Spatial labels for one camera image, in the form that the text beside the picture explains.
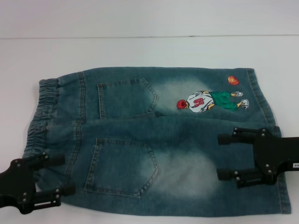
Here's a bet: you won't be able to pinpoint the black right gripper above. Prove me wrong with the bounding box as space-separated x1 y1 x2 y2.
217 127 299 189

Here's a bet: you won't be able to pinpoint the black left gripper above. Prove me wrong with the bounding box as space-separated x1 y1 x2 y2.
0 153 77 215

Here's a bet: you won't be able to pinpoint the blue denim shorts with embroidery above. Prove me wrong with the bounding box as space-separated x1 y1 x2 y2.
22 67 292 212

